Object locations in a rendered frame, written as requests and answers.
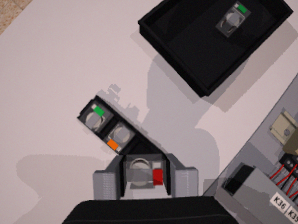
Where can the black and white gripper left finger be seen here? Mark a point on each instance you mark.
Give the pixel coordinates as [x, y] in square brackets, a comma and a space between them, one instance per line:
[106, 182]

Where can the grey relay with green button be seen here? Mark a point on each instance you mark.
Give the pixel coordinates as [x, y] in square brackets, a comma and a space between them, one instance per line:
[233, 18]

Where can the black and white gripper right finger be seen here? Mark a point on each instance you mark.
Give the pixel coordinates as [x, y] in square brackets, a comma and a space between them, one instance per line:
[181, 181]

